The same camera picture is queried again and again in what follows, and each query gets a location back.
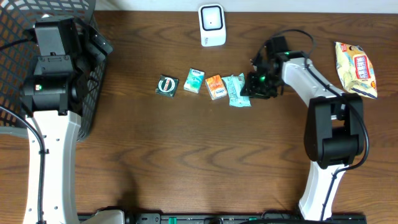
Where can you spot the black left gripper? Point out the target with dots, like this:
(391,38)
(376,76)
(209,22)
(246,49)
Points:
(99,45)

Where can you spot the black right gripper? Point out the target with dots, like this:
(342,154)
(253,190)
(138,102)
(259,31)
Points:
(253,89)

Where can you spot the light teal wipes pack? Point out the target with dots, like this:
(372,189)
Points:
(234,84)

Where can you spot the orange tissue pack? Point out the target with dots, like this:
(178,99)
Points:
(216,87)

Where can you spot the green tissue pack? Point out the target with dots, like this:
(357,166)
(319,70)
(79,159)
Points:
(194,80)

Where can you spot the round black tin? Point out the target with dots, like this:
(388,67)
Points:
(167,86)

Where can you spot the yellow blue snack bag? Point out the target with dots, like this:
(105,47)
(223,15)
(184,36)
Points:
(355,70)

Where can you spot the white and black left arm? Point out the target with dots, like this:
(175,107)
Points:
(59,92)

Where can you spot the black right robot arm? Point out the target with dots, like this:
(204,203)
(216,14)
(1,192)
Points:
(335,137)

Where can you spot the dark grey mesh basket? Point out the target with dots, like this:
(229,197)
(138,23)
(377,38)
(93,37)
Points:
(17,16)

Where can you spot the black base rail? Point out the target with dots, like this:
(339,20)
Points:
(268,217)

